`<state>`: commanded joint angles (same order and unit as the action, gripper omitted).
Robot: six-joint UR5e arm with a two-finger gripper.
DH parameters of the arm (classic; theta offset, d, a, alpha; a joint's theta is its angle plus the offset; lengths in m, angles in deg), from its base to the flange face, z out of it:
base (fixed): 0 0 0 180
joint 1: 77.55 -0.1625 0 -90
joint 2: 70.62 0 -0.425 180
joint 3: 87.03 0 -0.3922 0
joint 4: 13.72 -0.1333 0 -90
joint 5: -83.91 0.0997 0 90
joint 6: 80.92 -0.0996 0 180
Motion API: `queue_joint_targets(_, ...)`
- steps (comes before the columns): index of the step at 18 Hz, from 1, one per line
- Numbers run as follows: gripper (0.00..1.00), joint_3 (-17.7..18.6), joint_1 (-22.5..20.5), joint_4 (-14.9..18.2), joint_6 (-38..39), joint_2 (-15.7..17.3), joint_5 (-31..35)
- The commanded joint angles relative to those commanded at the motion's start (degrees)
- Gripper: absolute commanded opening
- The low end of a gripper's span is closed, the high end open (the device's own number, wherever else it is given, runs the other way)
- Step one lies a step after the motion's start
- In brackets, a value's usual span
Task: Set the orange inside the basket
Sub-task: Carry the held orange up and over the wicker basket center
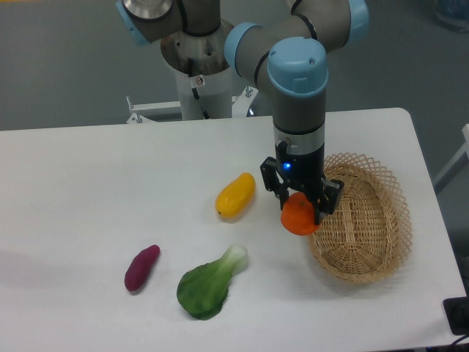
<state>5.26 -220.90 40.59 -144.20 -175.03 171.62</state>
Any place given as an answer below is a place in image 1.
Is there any black device at table edge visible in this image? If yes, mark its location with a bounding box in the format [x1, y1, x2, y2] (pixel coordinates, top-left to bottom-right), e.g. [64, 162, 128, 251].
[443, 297, 468, 335]

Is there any white frame at right edge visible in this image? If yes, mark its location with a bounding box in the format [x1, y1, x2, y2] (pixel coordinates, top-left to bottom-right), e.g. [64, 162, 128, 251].
[432, 124, 468, 194]

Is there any yellow mango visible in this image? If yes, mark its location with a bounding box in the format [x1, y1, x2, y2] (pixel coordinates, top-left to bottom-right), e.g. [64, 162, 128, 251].
[215, 172, 256, 219]

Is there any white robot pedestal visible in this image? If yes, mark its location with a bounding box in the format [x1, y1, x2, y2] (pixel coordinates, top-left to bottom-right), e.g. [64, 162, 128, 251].
[127, 20, 258, 124]

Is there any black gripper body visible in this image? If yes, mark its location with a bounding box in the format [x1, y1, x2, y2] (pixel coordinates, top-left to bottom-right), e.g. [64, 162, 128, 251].
[276, 142, 325, 201]

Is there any woven wicker basket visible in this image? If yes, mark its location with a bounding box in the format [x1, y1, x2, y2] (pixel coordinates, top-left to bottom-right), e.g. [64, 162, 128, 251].
[309, 153, 412, 284]

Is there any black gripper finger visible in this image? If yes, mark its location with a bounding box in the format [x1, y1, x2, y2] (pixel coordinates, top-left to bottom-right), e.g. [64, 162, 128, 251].
[260, 157, 292, 209]
[313, 177, 344, 224]

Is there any purple sweet potato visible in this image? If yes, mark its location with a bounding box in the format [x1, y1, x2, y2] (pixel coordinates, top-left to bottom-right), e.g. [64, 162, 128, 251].
[124, 244, 160, 292]

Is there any blue object in corner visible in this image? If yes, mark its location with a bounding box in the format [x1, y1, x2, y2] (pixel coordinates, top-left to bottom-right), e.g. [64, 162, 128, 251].
[434, 0, 468, 33]

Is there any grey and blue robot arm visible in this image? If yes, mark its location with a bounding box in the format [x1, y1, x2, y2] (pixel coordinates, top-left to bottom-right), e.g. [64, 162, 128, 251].
[116, 0, 369, 224]

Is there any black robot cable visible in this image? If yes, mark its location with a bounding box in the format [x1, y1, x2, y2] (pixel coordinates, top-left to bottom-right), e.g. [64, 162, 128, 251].
[188, 57, 211, 120]

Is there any green bok choy leaf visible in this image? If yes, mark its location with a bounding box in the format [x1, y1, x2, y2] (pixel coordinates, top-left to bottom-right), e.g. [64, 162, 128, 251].
[177, 244, 248, 320]

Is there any orange fruit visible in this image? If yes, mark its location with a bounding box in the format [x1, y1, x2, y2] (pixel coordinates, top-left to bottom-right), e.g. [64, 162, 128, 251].
[281, 192, 320, 235]

